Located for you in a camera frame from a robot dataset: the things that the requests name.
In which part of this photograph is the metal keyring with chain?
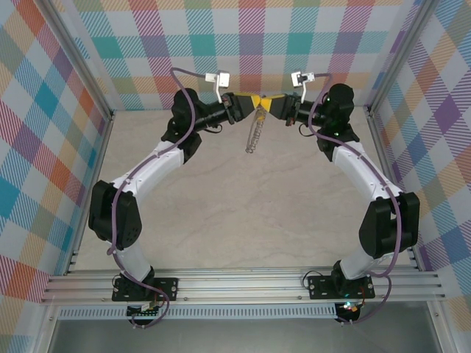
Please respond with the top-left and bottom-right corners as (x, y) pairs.
(244, 104), (270, 154)

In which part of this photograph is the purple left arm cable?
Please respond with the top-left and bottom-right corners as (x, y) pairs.
(106, 67), (208, 329)

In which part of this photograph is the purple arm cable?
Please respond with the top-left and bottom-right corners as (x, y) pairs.
(106, 67), (208, 329)
(308, 73), (403, 327)

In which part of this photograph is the aluminium side rail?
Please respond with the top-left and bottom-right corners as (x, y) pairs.
(64, 109), (117, 277)
(366, 105), (422, 273)

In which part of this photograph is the aluminium frame post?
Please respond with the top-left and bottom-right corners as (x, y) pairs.
(43, 0), (116, 119)
(366, 0), (439, 115)

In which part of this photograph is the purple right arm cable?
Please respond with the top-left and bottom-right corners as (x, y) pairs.
(308, 73), (403, 327)

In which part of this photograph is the aluminium mounting rail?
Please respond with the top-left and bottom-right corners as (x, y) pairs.
(39, 267), (447, 305)

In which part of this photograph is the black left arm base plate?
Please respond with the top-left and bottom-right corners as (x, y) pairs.
(111, 277), (180, 303)

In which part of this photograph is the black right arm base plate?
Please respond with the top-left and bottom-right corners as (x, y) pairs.
(307, 274), (376, 300)

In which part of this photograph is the slotted grey cable duct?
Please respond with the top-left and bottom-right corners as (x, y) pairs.
(57, 307), (339, 321)

